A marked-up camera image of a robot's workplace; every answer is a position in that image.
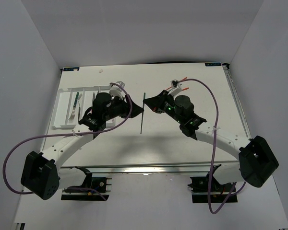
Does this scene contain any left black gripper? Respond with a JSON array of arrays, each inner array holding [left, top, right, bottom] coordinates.
[[103, 95, 144, 121]]

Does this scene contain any white utensil tray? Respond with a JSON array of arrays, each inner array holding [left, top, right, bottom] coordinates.
[[51, 85, 110, 129]]

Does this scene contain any green chopstick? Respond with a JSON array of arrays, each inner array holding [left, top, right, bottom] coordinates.
[[140, 92, 146, 135]]

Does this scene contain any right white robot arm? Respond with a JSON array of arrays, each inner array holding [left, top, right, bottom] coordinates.
[[143, 80, 279, 191]]

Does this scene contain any right blue corner label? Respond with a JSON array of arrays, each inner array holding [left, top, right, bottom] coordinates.
[[205, 62, 222, 67]]

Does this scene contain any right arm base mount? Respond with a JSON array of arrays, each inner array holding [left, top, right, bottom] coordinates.
[[188, 176, 232, 204]]

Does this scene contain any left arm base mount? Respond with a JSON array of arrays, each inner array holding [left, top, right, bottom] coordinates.
[[61, 167, 112, 201]]

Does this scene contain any green handled fork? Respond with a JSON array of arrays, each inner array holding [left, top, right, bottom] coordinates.
[[68, 92, 81, 121]]

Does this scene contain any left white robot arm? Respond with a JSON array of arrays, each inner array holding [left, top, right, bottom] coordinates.
[[21, 83, 144, 200]]

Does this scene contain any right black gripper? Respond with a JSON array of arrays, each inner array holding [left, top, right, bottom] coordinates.
[[144, 91, 183, 125]]

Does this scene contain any black handled fork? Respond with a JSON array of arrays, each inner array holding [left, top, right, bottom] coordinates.
[[77, 105, 81, 122]]

